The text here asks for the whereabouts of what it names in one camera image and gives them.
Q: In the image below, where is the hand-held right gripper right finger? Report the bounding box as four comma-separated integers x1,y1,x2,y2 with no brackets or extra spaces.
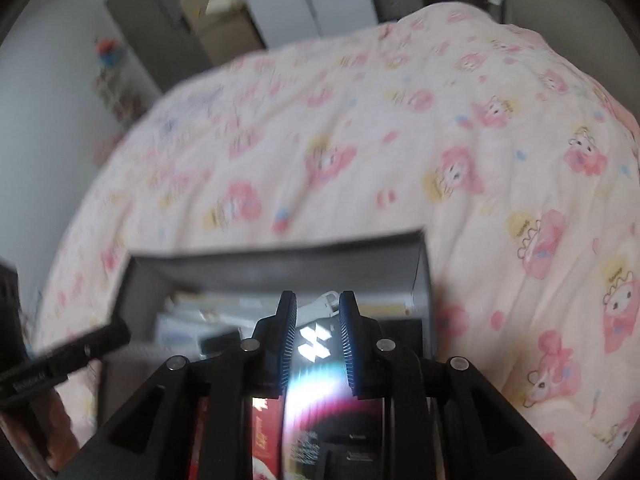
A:
339,290,576,480

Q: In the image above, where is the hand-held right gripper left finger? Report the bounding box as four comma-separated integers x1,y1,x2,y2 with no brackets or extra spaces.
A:
65,290,298,480

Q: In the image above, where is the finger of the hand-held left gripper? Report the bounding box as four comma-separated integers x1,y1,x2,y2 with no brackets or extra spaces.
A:
27,320,132,368

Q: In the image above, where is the grey storage box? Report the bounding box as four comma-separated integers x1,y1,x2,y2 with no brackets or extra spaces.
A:
100,230,436,411

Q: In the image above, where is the yellow patterned packet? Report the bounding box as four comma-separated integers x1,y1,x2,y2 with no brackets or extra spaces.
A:
360,302,416,317

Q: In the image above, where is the black packet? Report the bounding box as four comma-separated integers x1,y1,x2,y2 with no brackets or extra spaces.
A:
382,317,426,356

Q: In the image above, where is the small black item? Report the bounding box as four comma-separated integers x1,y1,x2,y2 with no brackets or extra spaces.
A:
200,332,238,356

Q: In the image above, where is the white printed packet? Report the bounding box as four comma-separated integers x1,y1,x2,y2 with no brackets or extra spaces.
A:
155,305,261,356

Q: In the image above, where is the pink printed blanket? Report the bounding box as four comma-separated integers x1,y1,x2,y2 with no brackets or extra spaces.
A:
30,2,640,480

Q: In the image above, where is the cluttered shelf rack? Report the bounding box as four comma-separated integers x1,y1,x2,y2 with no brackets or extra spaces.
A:
92,67,151,126

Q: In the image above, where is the colourful toy figure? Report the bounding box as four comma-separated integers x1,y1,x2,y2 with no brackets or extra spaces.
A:
95,37,126,68

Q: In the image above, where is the cardboard box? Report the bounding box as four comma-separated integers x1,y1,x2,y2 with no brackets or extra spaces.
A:
182,0,266,63

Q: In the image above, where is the grey door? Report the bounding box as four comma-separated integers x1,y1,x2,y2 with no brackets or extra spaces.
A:
105,0,216,93

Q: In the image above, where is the white wardrobe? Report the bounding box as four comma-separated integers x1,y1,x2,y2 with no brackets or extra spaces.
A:
220,0,381,51

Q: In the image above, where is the beige chair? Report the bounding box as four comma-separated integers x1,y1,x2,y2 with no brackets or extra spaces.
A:
502,0,640,126

